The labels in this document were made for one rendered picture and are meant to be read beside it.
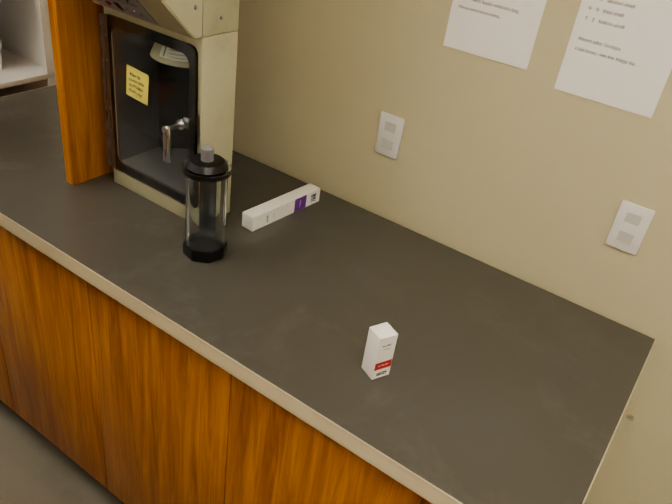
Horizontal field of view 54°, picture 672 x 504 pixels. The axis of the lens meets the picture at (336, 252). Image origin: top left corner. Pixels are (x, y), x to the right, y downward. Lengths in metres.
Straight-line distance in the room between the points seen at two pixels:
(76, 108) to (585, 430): 1.38
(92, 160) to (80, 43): 0.31
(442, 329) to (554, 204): 0.41
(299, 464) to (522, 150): 0.87
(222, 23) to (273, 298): 0.61
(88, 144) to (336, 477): 1.07
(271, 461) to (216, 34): 0.92
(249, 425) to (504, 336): 0.58
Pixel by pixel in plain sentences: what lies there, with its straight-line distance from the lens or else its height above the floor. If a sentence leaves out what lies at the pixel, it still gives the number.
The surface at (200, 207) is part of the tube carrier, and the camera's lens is 1.47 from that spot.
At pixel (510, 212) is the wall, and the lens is 1.67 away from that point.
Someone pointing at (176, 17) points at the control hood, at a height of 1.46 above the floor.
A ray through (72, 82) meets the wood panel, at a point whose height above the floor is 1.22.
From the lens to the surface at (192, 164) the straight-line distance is 1.45.
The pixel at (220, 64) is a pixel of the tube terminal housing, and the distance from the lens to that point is 1.55.
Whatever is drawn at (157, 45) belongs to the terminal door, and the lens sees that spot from 1.58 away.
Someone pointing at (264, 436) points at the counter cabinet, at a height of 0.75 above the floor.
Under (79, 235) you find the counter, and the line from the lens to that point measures 1.66.
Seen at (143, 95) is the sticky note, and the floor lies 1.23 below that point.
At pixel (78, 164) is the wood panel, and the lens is 1.86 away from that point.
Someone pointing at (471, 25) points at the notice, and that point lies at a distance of 1.60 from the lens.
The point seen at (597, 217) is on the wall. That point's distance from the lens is 1.61.
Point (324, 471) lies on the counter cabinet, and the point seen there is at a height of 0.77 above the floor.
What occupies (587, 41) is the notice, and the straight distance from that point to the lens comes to 1.52.
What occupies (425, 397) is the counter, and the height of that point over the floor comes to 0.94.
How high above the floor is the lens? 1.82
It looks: 33 degrees down
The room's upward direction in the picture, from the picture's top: 9 degrees clockwise
